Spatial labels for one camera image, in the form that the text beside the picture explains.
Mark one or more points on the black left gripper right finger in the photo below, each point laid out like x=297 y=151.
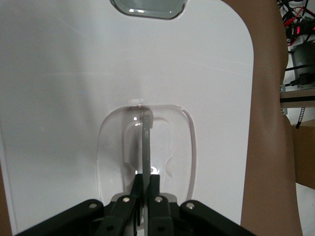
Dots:
x=162 y=218

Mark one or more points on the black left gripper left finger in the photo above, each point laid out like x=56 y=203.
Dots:
x=118 y=216

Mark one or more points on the grey lid clip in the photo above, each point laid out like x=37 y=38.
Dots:
x=147 y=7

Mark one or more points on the brown cardboard piece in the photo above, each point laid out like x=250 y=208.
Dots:
x=305 y=157

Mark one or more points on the grey metal plate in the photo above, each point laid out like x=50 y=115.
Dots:
x=301 y=56

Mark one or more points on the circuit board red display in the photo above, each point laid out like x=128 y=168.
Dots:
x=299 y=30

